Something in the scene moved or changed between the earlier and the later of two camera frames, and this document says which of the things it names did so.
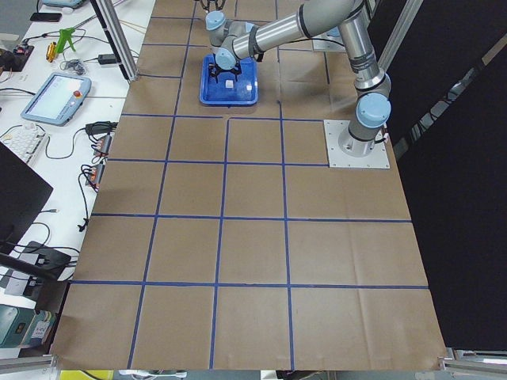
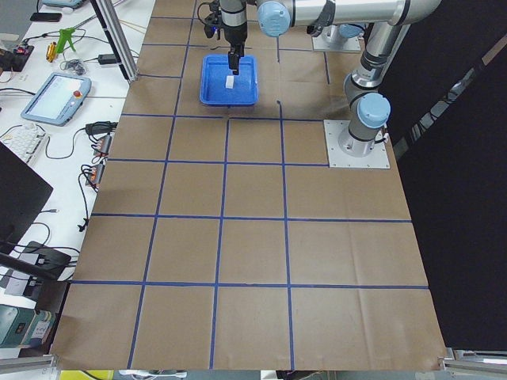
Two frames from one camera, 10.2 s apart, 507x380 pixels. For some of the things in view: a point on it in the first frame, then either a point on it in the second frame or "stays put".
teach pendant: x=58 y=100 stays put
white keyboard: x=27 y=141 stays put
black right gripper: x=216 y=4 → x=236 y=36
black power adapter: x=107 y=58 stays put
